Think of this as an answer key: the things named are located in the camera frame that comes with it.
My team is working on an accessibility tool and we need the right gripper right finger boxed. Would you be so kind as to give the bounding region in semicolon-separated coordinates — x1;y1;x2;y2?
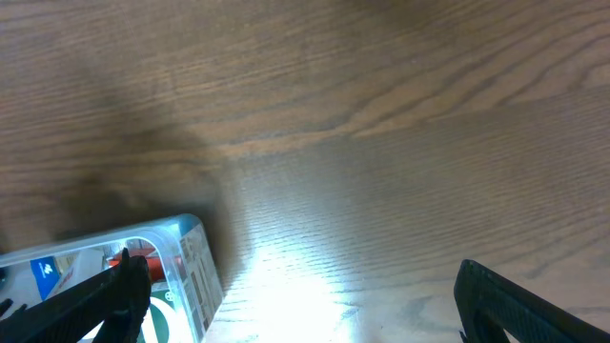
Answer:
454;259;609;343

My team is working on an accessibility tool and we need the white blue Panadol box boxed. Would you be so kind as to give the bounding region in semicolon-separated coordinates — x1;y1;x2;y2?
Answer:
45;247;113;301

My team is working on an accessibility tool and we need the red medicine box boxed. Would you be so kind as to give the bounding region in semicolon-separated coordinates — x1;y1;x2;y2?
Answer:
106;248;167;282

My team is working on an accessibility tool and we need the long blue white box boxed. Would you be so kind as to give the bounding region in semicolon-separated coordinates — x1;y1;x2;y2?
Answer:
28;223;223;343

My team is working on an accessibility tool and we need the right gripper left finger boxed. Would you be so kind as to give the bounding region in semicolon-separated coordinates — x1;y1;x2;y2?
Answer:
1;249;152;343

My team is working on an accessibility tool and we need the clear plastic container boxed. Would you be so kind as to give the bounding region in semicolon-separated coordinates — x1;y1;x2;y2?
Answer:
0;212;225;343

